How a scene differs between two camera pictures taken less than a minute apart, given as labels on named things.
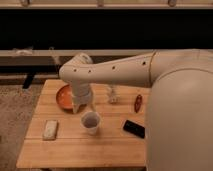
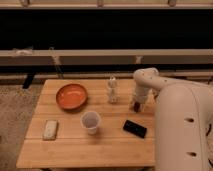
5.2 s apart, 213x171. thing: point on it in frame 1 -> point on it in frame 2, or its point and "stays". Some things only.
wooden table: x=111 y=132 stays
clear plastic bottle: x=113 y=97 stays
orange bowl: x=64 y=97 stays
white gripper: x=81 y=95 -> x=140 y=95
